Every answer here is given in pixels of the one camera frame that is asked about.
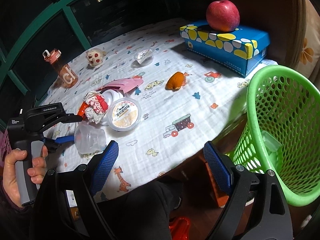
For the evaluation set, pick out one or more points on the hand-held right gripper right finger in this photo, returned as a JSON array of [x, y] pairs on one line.
[[217, 170]]

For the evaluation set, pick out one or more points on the orange peel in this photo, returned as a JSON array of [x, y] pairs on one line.
[[175, 81]]

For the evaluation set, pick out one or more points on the pink water bottle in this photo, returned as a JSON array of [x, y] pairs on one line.
[[66, 76]]

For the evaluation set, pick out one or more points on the person's left forearm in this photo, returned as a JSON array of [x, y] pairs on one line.
[[10, 212]]

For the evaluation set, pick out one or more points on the clear plastic cup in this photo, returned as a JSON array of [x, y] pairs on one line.
[[90, 137]]

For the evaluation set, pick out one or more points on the beige floral cushion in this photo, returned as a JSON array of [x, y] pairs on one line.
[[310, 50]]

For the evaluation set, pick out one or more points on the pink snack wrapper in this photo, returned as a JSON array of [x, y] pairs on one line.
[[125, 83]]

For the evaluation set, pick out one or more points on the green window frame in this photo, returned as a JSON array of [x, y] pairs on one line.
[[74, 25]]

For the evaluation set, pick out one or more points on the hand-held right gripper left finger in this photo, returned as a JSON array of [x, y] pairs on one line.
[[105, 166]]

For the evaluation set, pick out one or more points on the red plastic object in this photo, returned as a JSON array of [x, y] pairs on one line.
[[180, 226]]

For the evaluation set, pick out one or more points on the cream plush toy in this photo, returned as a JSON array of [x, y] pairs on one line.
[[95, 58]]

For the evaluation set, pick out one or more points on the green plastic mesh basket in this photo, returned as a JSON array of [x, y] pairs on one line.
[[251, 97]]

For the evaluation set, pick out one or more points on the small clear jelly cup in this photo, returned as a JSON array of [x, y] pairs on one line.
[[143, 55]]

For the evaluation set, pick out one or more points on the blue patterned cardboard box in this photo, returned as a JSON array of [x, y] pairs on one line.
[[225, 55]]

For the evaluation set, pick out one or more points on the clear plastic packaging piece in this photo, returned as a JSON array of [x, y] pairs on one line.
[[271, 142]]

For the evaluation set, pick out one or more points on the printed cartoon blanket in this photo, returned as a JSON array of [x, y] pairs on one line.
[[175, 105]]

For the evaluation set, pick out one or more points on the crumpled red white wrapper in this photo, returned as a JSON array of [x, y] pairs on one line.
[[96, 107]]

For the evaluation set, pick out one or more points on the red apple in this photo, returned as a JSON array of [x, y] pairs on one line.
[[222, 15]]

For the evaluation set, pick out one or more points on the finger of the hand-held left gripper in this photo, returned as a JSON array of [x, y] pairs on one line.
[[72, 118], [63, 139]]

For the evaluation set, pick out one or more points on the person's dark trouser legs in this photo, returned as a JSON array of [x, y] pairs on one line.
[[140, 205]]

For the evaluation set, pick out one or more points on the orange label lidded cup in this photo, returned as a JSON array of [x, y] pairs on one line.
[[125, 115]]

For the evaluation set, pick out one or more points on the white lidded yogurt tub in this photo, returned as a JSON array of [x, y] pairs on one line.
[[113, 97]]

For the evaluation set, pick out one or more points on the pink knit garment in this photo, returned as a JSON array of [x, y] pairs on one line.
[[5, 145]]

